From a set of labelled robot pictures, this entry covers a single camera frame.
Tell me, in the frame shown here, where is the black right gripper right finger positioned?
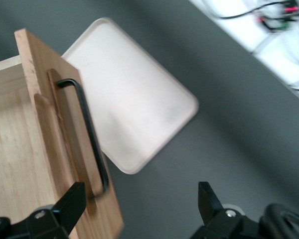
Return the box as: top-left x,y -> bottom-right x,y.
189,181 -> 261,239

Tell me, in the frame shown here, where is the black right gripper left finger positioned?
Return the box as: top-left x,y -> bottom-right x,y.
26,181 -> 87,239

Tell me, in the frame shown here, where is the wooden drawer with long handle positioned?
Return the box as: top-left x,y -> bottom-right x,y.
0,28 -> 125,239

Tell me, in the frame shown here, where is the long black metal drawer handle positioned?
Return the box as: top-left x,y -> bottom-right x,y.
56,78 -> 110,197

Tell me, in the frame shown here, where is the white rectangular plastic tray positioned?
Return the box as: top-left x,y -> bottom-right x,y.
61,16 -> 200,175

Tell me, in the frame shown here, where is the white bench surface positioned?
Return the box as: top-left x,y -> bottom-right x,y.
188,0 -> 299,107

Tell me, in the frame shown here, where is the electronics with red green connectors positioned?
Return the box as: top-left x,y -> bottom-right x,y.
255,0 -> 299,32

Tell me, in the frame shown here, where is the thick black gripper cable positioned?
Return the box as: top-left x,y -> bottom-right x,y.
258,203 -> 299,239

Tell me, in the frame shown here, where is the thin black cable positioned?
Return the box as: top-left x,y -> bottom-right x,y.
213,1 -> 290,20

